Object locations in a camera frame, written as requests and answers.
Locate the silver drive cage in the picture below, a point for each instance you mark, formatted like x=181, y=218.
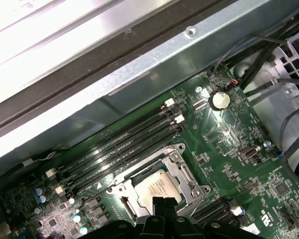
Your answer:
x=271, y=104

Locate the green motherboard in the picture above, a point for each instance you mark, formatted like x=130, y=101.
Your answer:
x=239, y=154

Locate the round silver coin battery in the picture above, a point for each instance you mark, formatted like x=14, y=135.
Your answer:
x=219, y=100

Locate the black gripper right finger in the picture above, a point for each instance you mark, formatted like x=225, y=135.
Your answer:
x=182, y=229

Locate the black and grey PC case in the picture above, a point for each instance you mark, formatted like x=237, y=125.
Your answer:
x=164, y=62

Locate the metal socket cover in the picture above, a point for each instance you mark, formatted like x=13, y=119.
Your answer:
x=175, y=165

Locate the CPU socket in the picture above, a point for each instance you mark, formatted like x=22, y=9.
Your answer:
x=115, y=191

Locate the metal locking lever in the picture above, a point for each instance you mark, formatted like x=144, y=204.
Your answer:
x=115, y=181

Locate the silver CPU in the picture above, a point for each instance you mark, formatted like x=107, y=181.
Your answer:
x=149, y=189

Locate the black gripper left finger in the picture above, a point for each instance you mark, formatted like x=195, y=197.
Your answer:
x=155, y=229

